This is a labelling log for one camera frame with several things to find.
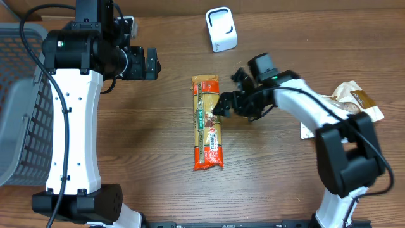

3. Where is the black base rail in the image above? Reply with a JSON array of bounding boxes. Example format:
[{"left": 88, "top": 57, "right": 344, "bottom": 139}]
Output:
[{"left": 144, "top": 219, "right": 373, "bottom": 228}]

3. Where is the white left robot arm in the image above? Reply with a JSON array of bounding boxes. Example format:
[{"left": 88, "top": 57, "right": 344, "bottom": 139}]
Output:
[{"left": 32, "top": 1, "right": 161, "bottom": 227}]

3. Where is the white barcode scanner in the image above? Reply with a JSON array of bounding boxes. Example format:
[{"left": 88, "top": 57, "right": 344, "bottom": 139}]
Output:
[{"left": 205, "top": 6, "right": 237, "bottom": 53}]

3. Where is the orange spaghetti packet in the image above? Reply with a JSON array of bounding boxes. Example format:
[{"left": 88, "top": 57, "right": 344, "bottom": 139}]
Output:
[{"left": 192, "top": 75, "right": 223, "bottom": 170}]

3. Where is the clear pouch of brown powder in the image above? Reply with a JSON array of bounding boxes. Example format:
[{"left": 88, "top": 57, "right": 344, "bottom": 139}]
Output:
[{"left": 299, "top": 80, "right": 385, "bottom": 140}]

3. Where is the grey plastic basket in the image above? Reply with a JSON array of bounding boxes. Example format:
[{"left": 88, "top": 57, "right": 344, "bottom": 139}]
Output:
[{"left": 1, "top": 23, "right": 53, "bottom": 186}]

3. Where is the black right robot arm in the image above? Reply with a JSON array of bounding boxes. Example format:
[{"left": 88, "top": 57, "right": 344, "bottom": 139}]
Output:
[{"left": 213, "top": 53, "right": 392, "bottom": 227}]

